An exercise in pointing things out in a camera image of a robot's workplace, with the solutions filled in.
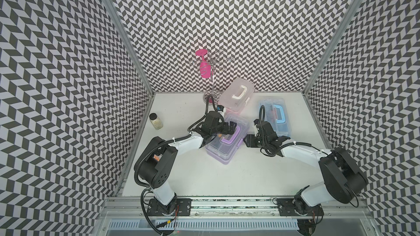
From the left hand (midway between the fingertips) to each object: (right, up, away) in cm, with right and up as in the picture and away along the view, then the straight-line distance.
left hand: (230, 124), depth 89 cm
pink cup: (-15, +35, +12) cm, 40 cm away
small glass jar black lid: (-43, +1, +4) cm, 43 cm away
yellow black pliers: (-6, -6, -2) cm, 8 cm away
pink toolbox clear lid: (+4, +15, +12) cm, 20 cm away
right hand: (+10, -10, +1) cm, 14 cm away
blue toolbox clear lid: (+27, +5, +3) cm, 27 cm away
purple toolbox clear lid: (-3, -10, -7) cm, 12 cm away
